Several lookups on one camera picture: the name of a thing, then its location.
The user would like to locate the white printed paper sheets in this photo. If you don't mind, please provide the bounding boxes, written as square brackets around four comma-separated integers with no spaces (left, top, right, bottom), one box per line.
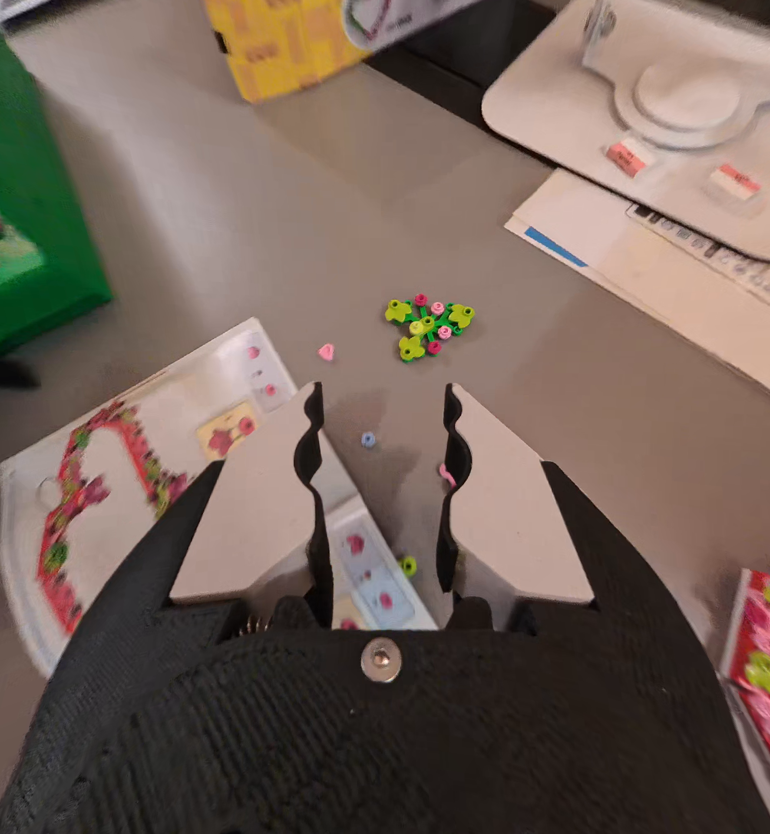
[503,168,770,411]

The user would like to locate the yellow and white lego box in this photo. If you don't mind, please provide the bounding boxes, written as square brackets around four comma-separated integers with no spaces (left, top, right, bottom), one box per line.
[202,0,490,104]

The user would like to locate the white monitor base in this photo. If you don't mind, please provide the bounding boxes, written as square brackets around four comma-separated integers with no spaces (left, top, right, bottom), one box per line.
[481,0,770,263]

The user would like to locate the green lego baseplate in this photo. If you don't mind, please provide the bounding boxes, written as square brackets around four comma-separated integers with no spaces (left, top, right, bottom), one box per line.
[0,7,113,358]

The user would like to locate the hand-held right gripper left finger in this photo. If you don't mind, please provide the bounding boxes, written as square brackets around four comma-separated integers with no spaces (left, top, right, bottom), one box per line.
[169,381,335,629]

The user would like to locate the pink and white block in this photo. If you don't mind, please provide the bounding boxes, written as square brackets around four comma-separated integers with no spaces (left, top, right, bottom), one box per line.
[605,138,656,178]
[711,164,762,199]

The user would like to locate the green leafy lego flower cluster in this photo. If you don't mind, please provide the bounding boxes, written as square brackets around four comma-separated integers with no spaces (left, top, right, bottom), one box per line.
[383,293,477,364]

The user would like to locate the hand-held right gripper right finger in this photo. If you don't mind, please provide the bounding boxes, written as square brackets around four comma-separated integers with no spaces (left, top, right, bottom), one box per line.
[436,383,597,632]

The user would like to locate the red flower print leaflet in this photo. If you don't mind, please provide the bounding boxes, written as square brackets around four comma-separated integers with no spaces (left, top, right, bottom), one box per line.
[717,566,770,834]

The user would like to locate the white lego instruction booklet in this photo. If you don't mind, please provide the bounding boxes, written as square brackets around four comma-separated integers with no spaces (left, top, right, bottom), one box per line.
[0,317,439,678]

